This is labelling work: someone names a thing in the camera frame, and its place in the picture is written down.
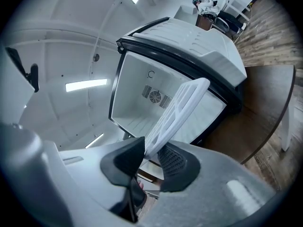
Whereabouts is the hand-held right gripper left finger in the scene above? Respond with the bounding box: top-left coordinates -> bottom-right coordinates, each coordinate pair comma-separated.
59,136 -> 146,210

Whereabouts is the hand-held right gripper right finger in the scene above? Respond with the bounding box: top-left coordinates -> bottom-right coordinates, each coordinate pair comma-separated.
138,140 -> 277,227

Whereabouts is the white plastic shelf tray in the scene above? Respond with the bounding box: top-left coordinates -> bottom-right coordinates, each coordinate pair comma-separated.
143,77 -> 210,159

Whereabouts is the white mini fridge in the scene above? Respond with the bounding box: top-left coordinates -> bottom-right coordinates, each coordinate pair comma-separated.
108,17 -> 249,151

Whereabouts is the wooden table with white legs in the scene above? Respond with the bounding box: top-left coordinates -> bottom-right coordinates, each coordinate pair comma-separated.
203,64 -> 296,165

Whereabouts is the grey office chair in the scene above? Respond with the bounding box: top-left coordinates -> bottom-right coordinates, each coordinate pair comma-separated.
211,17 -> 231,34

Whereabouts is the white box cabinet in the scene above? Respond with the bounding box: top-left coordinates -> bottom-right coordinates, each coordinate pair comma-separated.
174,5 -> 202,21

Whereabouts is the white desk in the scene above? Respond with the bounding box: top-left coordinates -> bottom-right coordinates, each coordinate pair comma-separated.
222,0 -> 252,21

